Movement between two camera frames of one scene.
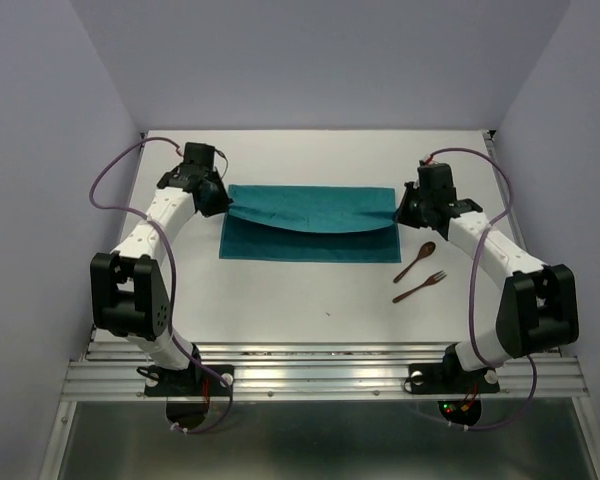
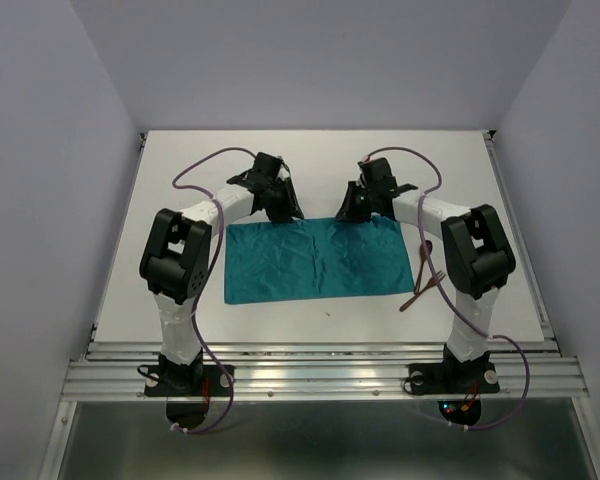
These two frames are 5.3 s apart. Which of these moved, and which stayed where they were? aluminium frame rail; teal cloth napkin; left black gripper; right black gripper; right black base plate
Moved: right black gripper; teal cloth napkin; left black gripper
Stayed: aluminium frame rail; right black base plate
